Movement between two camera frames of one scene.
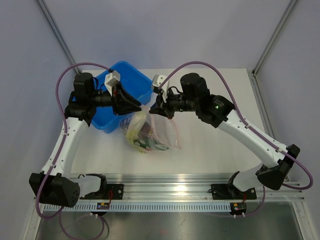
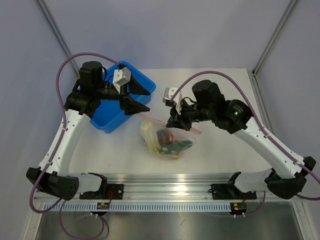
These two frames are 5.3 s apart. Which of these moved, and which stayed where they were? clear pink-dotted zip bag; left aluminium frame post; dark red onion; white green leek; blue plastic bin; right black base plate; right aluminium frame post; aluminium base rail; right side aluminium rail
Moved: clear pink-dotted zip bag; white green leek; dark red onion
Stayed: aluminium base rail; blue plastic bin; left aluminium frame post; right aluminium frame post; right black base plate; right side aluminium rail
